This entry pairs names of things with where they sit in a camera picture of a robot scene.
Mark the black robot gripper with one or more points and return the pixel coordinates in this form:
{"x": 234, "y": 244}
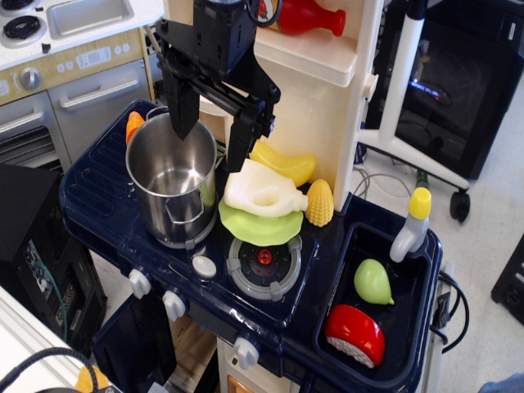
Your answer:
{"x": 214, "y": 57}

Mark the red and white sushi toy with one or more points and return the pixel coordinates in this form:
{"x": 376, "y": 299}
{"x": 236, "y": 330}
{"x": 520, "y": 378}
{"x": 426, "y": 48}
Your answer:
{"x": 355, "y": 334}

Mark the stainless steel pot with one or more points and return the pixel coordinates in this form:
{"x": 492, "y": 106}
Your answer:
{"x": 174, "y": 180}

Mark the orange toy carrot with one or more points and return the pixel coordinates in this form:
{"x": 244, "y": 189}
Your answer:
{"x": 135, "y": 121}

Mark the white toy milk jug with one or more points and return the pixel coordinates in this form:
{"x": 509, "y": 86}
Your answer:
{"x": 259, "y": 190}

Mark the yellow toy banana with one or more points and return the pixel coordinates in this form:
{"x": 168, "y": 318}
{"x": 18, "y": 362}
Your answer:
{"x": 297, "y": 168}

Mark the cream toy shelf tower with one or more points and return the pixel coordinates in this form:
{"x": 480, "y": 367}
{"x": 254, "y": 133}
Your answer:
{"x": 324, "y": 83}

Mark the green toy plate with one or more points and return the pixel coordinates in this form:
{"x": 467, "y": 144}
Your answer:
{"x": 260, "y": 231}

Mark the red toy ketchup bottle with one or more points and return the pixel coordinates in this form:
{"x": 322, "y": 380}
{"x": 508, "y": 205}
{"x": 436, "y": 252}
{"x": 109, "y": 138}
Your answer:
{"x": 299, "y": 17}

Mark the yellow toy corn cob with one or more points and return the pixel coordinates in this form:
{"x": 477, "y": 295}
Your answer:
{"x": 321, "y": 203}

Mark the wooden toy stove oven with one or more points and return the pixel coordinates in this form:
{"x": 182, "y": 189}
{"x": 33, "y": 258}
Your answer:
{"x": 68, "y": 68}

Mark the green toy pear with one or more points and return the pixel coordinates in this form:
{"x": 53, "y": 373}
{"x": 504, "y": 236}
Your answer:
{"x": 372, "y": 284}

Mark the black computer case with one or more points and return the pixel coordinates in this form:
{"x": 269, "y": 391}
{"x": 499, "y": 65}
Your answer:
{"x": 42, "y": 266}

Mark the grey and yellow toy faucet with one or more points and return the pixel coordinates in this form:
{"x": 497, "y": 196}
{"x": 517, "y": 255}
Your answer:
{"x": 410, "y": 238}

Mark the navy blue toy kitchen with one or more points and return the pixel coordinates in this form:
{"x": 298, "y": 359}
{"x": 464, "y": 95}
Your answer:
{"x": 270, "y": 303}

